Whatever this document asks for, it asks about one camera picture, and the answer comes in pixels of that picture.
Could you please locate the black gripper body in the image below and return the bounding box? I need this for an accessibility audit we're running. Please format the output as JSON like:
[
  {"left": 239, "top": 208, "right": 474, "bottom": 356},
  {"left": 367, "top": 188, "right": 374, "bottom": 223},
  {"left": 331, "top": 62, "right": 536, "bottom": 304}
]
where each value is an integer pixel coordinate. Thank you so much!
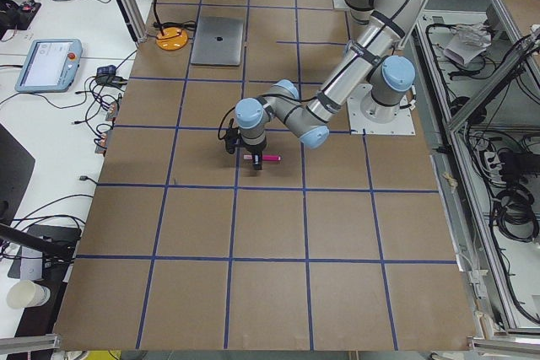
[{"left": 243, "top": 138, "right": 267, "bottom": 163}]

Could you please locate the pink pen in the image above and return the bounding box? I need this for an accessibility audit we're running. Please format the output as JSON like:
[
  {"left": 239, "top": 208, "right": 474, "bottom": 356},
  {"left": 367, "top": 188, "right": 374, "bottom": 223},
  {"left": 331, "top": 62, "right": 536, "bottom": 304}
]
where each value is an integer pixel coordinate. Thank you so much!
[{"left": 243, "top": 154, "right": 282, "bottom": 162}]

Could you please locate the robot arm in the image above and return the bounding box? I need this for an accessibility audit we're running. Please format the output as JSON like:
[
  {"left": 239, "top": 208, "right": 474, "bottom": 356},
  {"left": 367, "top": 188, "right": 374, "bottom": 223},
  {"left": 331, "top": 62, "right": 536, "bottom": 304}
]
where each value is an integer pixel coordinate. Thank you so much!
[{"left": 223, "top": 0, "right": 421, "bottom": 170}]

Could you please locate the silver laptop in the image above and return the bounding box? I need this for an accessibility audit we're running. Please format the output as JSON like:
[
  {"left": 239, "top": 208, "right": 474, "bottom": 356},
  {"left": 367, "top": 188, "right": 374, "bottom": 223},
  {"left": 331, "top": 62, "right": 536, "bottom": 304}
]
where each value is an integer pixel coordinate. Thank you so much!
[{"left": 191, "top": 16, "right": 244, "bottom": 67}]

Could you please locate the blue teach pendant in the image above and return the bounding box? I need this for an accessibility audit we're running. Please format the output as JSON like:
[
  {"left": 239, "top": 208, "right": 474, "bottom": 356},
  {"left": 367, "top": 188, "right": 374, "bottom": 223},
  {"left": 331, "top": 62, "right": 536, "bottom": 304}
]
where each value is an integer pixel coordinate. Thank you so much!
[{"left": 14, "top": 39, "right": 83, "bottom": 94}]

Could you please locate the white paper cup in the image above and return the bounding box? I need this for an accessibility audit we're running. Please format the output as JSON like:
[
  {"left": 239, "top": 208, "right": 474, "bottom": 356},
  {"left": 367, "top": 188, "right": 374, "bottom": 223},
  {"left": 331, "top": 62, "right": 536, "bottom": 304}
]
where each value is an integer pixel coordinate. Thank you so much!
[{"left": 6, "top": 280, "right": 51, "bottom": 309}]

